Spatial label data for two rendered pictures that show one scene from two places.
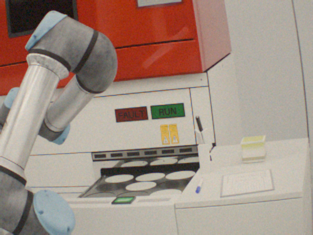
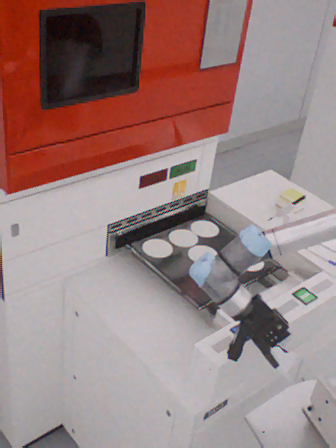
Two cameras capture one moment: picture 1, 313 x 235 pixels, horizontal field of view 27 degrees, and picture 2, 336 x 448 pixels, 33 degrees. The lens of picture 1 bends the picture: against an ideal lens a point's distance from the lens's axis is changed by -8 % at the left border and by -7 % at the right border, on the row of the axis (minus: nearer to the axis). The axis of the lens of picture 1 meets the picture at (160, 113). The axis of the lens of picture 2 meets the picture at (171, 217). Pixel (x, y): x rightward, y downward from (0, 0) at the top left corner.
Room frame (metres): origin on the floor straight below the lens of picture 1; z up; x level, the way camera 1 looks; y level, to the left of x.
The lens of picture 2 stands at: (1.47, 1.46, 2.03)
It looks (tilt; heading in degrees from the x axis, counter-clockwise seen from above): 34 degrees down; 300
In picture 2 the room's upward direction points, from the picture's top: 8 degrees clockwise
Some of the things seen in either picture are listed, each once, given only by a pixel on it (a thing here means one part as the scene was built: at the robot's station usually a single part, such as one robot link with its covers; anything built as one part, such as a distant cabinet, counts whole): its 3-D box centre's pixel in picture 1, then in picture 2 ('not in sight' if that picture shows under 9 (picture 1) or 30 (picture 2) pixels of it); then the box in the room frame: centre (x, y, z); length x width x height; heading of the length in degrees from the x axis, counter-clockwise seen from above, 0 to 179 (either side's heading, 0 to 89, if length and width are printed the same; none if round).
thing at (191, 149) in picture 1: (150, 153); (160, 209); (2.34, 0.05, 0.96); 0.44 x 0.01 x 0.02; 75
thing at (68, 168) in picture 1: (101, 139); (118, 208); (2.40, 0.22, 1.02); 0.82 x 0.03 x 0.40; 75
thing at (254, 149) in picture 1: (254, 149); (291, 202); (2.00, -0.27, 1.00); 0.07 x 0.07 x 0.07; 76
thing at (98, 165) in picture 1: (152, 170); (159, 225); (2.34, 0.05, 0.89); 0.44 x 0.02 x 0.10; 75
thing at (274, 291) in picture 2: not in sight; (263, 306); (1.87, 0.15, 0.87); 0.36 x 0.08 x 0.03; 75
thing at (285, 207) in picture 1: (255, 188); (299, 235); (1.94, -0.25, 0.89); 0.62 x 0.35 x 0.14; 165
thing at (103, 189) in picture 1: (141, 186); (203, 255); (2.13, 0.09, 0.90); 0.34 x 0.34 x 0.01; 75
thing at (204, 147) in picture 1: (204, 149); (285, 216); (1.96, -0.11, 1.03); 0.06 x 0.04 x 0.13; 165
